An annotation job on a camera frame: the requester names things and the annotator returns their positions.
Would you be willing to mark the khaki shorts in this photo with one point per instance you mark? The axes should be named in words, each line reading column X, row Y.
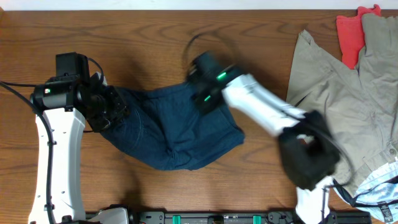
column 359, row 104

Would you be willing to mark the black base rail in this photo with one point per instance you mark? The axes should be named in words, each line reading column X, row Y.
column 217, row 218

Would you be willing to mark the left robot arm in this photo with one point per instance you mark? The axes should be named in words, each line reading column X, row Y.
column 64, row 105

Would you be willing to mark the light blue patterned garment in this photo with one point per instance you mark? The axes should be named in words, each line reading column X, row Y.
column 376, row 195

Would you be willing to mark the navy blue shorts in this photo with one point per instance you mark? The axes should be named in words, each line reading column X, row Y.
column 167, row 132

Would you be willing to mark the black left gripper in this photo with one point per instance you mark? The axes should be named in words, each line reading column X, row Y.
column 121, row 108

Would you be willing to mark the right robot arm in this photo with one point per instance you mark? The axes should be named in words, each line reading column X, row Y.
column 308, row 152

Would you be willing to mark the red orange garment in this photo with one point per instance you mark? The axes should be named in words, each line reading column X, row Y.
column 351, row 35

